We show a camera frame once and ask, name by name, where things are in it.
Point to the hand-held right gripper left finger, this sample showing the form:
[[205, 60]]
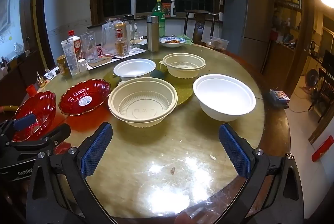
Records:
[[96, 151]]

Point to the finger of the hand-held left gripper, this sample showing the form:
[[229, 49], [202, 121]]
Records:
[[24, 122], [58, 135]]

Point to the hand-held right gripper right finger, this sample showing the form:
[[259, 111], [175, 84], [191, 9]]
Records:
[[234, 153]]

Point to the red glass plate with label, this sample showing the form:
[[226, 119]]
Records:
[[83, 98]]

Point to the large white bowl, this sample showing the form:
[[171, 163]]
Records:
[[224, 98]]

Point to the large beige plastic bowl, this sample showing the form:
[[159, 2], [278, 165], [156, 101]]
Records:
[[142, 106]]

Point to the small white bowl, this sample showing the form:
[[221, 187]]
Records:
[[134, 69]]

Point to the small beige plastic bowl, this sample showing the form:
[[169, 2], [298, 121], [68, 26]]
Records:
[[184, 66]]

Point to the small white food scrap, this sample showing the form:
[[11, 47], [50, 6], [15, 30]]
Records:
[[213, 157]]

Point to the small red cap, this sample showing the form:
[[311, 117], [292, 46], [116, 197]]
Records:
[[31, 90]]

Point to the gold ornament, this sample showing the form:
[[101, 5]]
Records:
[[41, 80]]

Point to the brown jar with gold lid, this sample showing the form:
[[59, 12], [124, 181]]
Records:
[[62, 65]]

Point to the small printed card box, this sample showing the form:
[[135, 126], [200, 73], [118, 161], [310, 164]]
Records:
[[279, 97]]

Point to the small white jar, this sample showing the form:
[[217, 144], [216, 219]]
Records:
[[82, 65]]

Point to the white carton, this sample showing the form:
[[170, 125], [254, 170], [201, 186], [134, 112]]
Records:
[[70, 58]]

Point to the gold round table mat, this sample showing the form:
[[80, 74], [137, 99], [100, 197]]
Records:
[[185, 88]]

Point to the brown rectangular block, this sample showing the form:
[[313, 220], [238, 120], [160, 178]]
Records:
[[100, 61]]

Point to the red flat object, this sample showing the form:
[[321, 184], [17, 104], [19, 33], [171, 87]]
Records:
[[323, 148]]

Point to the white and red liquor bottle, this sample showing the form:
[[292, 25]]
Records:
[[75, 44]]

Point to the clear glass mug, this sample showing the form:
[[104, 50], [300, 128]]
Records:
[[88, 46]]

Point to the round metal disc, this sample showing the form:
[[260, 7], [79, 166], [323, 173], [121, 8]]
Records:
[[158, 74]]

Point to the white tray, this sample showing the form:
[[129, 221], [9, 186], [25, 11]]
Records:
[[135, 51]]

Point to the dark slatted chair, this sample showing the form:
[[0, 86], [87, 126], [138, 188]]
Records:
[[323, 93]]

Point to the floor fan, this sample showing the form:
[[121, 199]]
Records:
[[312, 79]]

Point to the clear plastic bag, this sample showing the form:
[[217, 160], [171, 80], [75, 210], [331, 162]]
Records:
[[108, 36]]

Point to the clear plastic food container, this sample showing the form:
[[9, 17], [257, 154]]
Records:
[[217, 43]]

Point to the orange drink can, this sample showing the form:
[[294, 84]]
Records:
[[120, 29]]

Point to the green cloth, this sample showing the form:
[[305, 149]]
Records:
[[186, 39]]

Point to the blue patterned dish with food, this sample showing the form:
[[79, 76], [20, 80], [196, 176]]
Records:
[[172, 42]]

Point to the steel thermos flask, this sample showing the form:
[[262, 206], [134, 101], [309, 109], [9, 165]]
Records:
[[153, 33]]

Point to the black screen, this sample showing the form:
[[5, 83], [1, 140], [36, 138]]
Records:
[[328, 61]]

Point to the dark wooden chair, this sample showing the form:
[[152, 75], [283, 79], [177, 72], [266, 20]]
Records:
[[200, 25]]

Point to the grey refrigerator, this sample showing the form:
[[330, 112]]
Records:
[[253, 20]]

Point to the white paper roll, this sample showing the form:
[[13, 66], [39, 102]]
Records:
[[133, 6]]

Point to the cluttered wooden shelf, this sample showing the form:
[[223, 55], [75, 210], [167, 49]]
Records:
[[287, 10]]

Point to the green soda bottle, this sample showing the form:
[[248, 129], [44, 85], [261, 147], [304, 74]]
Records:
[[159, 11]]

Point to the white squeeze bottle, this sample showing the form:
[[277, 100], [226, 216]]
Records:
[[173, 9]]

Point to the red packet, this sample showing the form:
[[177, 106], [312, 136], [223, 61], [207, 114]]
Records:
[[166, 9]]

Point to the framed wall picture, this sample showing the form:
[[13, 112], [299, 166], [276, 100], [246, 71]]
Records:
[[5, 7]]

